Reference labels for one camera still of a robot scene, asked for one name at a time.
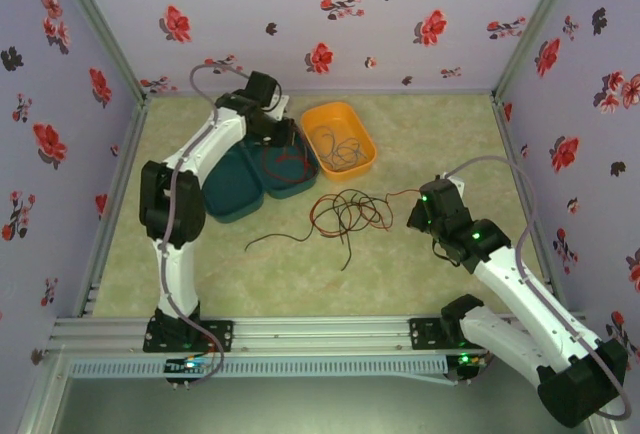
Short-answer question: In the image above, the thin red cable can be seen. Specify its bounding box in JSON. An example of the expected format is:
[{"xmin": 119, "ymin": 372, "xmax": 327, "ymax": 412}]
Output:
[
  {"xmin": 309, "ymin": 189, "xmax": 420, "ymax": 235},
  {"xmin": 262, "ymin": 146, "xmax": 315, "ymax": 186}
]

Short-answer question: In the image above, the teal plastic tray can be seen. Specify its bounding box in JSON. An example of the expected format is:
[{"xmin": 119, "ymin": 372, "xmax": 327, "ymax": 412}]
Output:
[
  {"xmin": 202, "ymin": 146, "xmax": 266, "ymax": 225},
  {"xmin": 239, "ymin": 128, "xmax": 321, "ymax": 201}
]

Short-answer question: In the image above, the left controller board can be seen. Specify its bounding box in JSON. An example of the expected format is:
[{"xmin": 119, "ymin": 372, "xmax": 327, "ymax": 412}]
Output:
[{"xmin": 164, "ymin": 356, "xmax": 214, "ymax": 388}]

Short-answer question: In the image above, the aluminium corner post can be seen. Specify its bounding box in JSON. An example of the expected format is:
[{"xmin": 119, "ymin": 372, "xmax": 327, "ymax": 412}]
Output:
[
  {"xmin": 492, "ymin": 0, "xmax": 586, "ymax": 100},
  {"xmin": 47, "ymin": 0, "xmax": 151, "ymax": 103}
]

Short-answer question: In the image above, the white slotted cable duct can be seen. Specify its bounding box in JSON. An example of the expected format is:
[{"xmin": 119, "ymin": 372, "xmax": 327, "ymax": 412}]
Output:
[{"xmin": 67, "ymin": 357, "xmax": 449, "ymax": 381}]

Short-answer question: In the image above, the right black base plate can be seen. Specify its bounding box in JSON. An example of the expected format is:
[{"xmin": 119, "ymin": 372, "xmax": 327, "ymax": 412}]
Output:
[{"xmin": 408, "ymin": 317, "xmax": 501, "ymax": 350}]

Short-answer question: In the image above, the right arm lilac cable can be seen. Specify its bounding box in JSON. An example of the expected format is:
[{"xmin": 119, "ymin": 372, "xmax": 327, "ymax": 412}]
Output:
[{"xmin": 444, "ymin": 154, "xmax": 632, "ymax": 423}]

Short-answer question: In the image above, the right controller board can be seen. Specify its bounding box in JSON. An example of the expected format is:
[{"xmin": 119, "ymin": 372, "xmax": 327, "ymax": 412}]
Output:
[{"xmin": 447, "ymin": 351, "xmax": 494, "ymax": 386}]

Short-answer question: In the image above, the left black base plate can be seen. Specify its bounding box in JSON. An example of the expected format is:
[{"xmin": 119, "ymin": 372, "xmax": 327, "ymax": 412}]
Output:
[{"xmin": 143, "ymin": 319, "xmax": 236, "ymax": 354}]

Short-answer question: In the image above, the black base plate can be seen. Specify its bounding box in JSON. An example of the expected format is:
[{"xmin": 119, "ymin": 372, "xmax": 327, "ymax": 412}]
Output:
[
  {"xmin": 408, "ymin": 317, "xmax": 501, "ymax": 350},
  {"xmin": 143, "ymin": 319, "xmax": 236, "ymax": 354}
]

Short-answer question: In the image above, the thin black cable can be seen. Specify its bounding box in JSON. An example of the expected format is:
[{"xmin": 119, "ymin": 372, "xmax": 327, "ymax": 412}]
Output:
[
  {"xmin": 319, "ymin": 192, "xmax": 396, "ymax": 273},
  {"xmin": 243, "ymin": 231, "xmax": 314, "ymax": 253}
]

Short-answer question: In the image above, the orange plastic tray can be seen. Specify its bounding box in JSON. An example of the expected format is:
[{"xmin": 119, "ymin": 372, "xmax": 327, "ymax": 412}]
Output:
[{"xmin": 299, "ymin": 101, "xmax": 378, "ymax": 183}]

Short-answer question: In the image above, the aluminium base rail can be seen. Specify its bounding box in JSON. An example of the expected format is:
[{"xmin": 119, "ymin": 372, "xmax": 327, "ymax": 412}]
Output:
[{"xmin": 49, "ymin": 312, "xmax": 596, "ymax": 355}]

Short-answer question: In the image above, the aluminium side rail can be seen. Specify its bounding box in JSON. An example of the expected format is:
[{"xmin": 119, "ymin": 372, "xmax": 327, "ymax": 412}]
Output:
[
  {"xmin": 492, "ymin": 96, "xmax": 569, "ymax": 313},
  {"xmin": 74, "ymin": 96, "xmax": 151, "ymax": 318}
]

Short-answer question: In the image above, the controller board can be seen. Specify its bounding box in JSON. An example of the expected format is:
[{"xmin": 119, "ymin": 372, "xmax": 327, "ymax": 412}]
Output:
[
  {"xmin": 164, "ymin": 356, "xmax": 214, "ymax": 388},
  {"xmin": 447, "ymin": 351, "xmax": 494, "ymax": 386}
]

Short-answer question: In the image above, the thin blue cable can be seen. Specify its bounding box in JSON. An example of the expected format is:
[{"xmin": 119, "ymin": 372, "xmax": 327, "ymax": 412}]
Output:
[
  {"xmin": 319, "ymin": 136, "xmax": 372, "ymax": 171},
  {"xmin": 312, "ymin": 126, "xmax": 369, "ymax": 170}
]

